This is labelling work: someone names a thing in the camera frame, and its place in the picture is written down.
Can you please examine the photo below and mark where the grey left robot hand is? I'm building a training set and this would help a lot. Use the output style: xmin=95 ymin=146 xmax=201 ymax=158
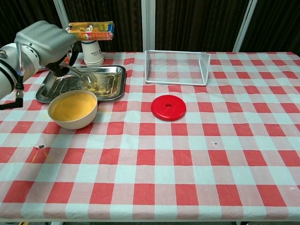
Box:
xmin=14 ymin=20 xmax=79 ymax=76

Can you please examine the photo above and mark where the metal spoon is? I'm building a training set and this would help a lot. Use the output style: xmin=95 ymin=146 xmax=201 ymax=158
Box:
xmin=60 ymin=62 xmax=98 ymax=84

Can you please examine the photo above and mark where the beige bowl of yellow powder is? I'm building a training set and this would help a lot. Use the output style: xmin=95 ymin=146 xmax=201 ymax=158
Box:
xmin=47 ymin=90 xmax=98 ymax=130

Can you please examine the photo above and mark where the red plastic disc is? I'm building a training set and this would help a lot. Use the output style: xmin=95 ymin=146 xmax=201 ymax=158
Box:
xmin=150 ymin=94 xmax=187 ymax=122

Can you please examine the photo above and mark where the white paper cup stack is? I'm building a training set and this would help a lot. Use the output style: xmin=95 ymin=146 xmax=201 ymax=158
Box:
xmin=81 ymin=40 xmax=105 ymax=67

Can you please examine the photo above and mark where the yellow orange carton box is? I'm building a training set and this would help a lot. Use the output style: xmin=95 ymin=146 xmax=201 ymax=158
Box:
xmin=65 ymin=21 xmax=115 ymax=42

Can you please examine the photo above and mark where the stainless steel tray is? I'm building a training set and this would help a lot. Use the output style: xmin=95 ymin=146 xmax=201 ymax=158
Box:
xmin=35 ymin=65 xmax=127 ymax=104

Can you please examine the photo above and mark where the red white checkered tablecloth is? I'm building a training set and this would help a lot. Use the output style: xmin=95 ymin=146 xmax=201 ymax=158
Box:
xmin=0 ymin=51 xmax=300 ymax=223

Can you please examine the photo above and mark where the slanted white frame post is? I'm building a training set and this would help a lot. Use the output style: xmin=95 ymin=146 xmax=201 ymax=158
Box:
xmin=52 ymin=0 xmax=79 ymax=53
xmin=232 ymin=0 xmax=259 ymax=53

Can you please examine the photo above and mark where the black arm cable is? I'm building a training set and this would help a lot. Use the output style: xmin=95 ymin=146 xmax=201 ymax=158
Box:
xmin=0 ymin=42 xmax=25 ymax=111

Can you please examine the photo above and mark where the upright white frame post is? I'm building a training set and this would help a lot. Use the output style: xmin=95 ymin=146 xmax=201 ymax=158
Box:
xmin=141 ymin=0 xmax=156 ymax=53

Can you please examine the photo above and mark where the white wire mesh basket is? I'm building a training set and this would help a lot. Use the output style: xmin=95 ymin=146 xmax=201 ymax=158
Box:
xmin=144 ymin=49 xmax=211 ymax=87

